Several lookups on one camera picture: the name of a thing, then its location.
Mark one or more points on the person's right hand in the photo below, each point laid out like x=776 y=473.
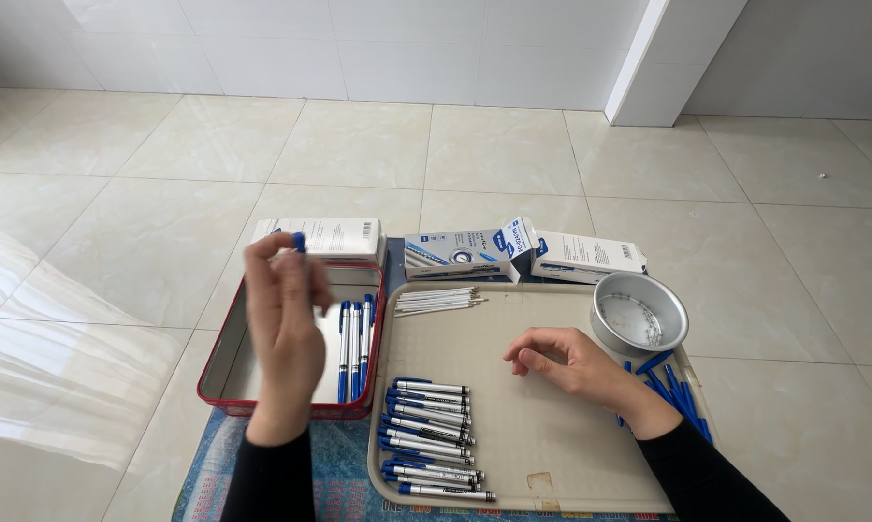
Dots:
x=588 y=370

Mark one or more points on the person's left hand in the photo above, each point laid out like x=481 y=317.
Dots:
x=284 y=341

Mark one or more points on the person's left fingers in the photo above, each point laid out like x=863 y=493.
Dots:
x=276 y=265

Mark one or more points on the white pen with blue cap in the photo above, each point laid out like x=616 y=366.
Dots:
x=343 y=355
x=366 y=333
x=300 y=241
x=355 y=348

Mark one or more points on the closed white pen box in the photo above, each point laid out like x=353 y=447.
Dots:
x=588 y=257
x=334 y=238

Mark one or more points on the red-rimmed metal tin tray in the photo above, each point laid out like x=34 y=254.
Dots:
x=226 y=377

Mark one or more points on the bundle of white pen refills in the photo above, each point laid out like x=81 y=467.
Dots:
x=436 y=301

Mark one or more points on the open white blue pen box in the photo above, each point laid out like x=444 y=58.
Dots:
x=454 y=254

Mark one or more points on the blue printed table mat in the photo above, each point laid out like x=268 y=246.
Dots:
x=342 y=464

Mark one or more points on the row of silver pen barrels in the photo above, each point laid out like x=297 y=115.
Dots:
x=429 y=435

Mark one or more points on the beige plastic tray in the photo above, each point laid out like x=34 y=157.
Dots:
x=545 y=435

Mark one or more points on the small metal springs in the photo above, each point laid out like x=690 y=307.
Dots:
x=650 y=328

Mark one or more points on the round metal pan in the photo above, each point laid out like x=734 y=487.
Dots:
x=672 y=315

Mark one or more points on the pile of blue pen tips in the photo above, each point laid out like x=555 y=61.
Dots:
x=679 y=395

